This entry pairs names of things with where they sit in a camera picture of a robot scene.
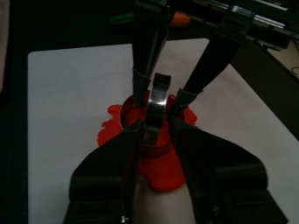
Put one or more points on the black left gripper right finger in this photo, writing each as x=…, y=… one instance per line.
x=222, y=175

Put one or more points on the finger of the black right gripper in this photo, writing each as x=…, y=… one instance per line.
x=146, y=43
x=218, y=58

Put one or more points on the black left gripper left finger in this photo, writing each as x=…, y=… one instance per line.
x=105, y=169

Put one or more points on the small green object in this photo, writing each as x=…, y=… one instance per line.
x=122, y=19

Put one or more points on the small orange object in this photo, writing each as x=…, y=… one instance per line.
x=181, y=19

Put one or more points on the red crumpled cloth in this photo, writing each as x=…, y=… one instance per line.
x=164, y=175

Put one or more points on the white cutting board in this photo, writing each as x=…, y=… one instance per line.
x=70, y=102

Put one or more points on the aluminium frame rail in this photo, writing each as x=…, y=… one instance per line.
x=273, y=22

